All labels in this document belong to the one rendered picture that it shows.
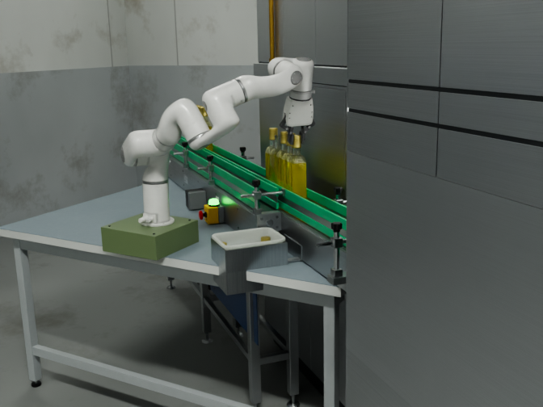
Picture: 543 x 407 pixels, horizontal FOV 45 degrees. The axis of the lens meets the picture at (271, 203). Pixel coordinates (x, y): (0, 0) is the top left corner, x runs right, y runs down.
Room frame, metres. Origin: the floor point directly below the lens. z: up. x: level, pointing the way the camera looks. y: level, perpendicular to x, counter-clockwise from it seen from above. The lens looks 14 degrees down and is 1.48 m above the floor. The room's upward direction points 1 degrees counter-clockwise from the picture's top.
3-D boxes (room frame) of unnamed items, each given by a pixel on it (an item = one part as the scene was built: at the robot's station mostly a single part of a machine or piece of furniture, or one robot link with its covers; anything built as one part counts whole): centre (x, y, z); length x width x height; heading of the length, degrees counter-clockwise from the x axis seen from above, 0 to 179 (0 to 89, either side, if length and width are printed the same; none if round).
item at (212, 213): (2.70, 0.24, 0.79); 0.07 x 0.07 x 0.07; 21
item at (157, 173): (2.39, 0.43, 1.07); 0.13 x 0.10 x 0.16; 116
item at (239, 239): (2.18, 0.08, 0.80); 0.22 x 0.17 x 0.09; 111
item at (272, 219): (2.33, 0.01, 0.85); 0.09 x 0.04 x 0.07; 111
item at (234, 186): (3.17, 0.36, 0.93); 1.75 x 0.01 x 0.08; 21
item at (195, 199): (2.96, 0.35, 0.79); 0.08 x 0.08 x 0.08; 21
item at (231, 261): (2.19, 0.06, 0.79); 0.27 x 0.17 x 0.08; 111
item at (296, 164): (2.35, -0.09, 0.99); 0.06 x 0.06 x 0.21; 20
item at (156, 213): (2.38, 0.43, 0.92); 0.16 x 0.13 x 0.15; 156
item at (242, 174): (3.19, 0.29, 0.93); 1.75 x 0.01 x 0.08; 21
